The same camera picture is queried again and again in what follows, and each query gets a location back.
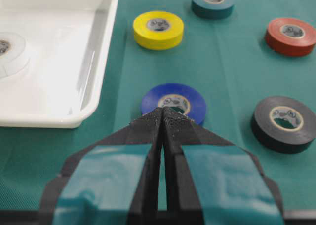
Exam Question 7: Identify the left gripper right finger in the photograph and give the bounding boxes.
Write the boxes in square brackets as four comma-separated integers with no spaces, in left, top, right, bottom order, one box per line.
[162,107,284,225]

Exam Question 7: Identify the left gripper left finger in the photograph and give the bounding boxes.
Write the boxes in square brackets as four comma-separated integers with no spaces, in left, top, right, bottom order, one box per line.
[39,108,163,225]

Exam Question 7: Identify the blue tape roll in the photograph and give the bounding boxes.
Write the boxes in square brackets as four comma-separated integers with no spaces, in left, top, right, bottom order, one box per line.
[141,83,207,124]

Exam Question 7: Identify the yellow tape roll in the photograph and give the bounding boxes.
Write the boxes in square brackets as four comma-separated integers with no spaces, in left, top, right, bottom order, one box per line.
[133,11,184,50]

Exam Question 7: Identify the white tape roll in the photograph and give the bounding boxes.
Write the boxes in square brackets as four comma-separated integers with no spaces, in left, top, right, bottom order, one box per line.
[0,32,30,78]

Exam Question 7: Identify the teal green tape roll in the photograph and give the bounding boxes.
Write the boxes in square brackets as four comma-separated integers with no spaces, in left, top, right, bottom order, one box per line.
[191,0,234,19]

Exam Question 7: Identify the black tape roll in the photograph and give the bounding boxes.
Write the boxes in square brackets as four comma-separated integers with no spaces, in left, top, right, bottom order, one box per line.
[251,96,316,154]

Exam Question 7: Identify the white plastic tray case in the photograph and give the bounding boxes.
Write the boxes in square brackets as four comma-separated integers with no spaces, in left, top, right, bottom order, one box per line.
[0,0,119,128]

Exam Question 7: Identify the orange red tape roll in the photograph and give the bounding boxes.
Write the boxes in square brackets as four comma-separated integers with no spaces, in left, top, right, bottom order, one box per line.
[264,18,316,57]

